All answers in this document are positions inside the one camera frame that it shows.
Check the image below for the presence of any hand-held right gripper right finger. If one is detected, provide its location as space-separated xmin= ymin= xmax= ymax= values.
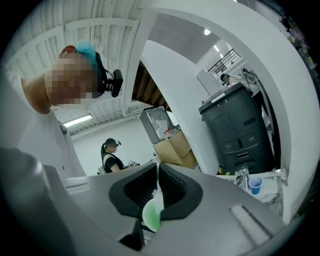
xmin=149 ymin=163 xmax=299 ymax=256

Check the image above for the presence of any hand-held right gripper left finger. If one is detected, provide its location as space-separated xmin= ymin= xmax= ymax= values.
xmin=0 ymin=147 xmax=161 ymax=256

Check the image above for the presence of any green plastic cup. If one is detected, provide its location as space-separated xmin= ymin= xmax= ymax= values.
xmin=141 ymin=197 xmax=163 ymax=232

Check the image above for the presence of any white bottle brush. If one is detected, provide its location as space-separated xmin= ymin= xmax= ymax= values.
xmin=149 ymin=161 xmax=166 ymax=213

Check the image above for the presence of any blue plastic cup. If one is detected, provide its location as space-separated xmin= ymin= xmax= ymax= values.
xmin=248 ymin=176 xmax=264 ymax=195

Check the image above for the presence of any chrome faucet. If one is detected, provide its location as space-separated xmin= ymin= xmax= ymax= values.
xmin=233 ymin=164 xmax=251 ymax=192

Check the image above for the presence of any marble pattern sink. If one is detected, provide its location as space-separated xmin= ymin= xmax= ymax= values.
xmin=216 ymin=167 xmax=288 ymax=206

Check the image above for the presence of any person's white shirt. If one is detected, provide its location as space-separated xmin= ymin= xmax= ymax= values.
xmin=0 ymin=67 xmax=87 ymax=181

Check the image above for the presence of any large brown cardboard box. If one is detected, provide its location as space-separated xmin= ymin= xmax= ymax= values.
xmin=152 ymin=129 xmax=198 ymax=170

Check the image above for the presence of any dark grey machine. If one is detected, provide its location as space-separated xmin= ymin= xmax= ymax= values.
xmin=198 ymin=82 xmax=276 ymax=176

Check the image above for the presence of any tube ceiling light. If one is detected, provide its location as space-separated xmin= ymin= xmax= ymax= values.
xmin=62 ymin=113 xmax=92 ymax=128

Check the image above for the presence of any clear plastic bag with red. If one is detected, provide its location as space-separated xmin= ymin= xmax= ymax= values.
xmin=162 ymin=126 xmax=182 ymax=141

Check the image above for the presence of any person's head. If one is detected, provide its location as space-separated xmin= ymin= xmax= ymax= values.
xmin=21 ymin=44 xmax=106 ymax=116

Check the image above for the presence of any brown wooden staircase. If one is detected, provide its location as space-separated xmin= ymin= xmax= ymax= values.
xmin=131 ymin=61 xmax=173 ymax=112

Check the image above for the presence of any white tall cabinet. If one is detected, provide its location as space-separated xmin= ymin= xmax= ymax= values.
xmin=196 ymin=68 xmax=226 ymax=101

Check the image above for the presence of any blue hair cover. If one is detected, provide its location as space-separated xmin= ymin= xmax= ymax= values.
xmin=74 ymin=39 xmax=98 ymax=71

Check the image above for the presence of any black metal railing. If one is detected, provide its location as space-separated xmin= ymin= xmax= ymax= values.
xmin=207 ymin=48 xmax=243 ymax=76

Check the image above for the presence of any metal frame cabinet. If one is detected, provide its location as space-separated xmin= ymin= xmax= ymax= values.
xmin=139 ymin=106 xmax=180 ymax=145

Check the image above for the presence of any black head-mounted camera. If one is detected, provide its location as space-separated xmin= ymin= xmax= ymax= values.
xmin=94 ymin=51 xmax=125 ymax=98

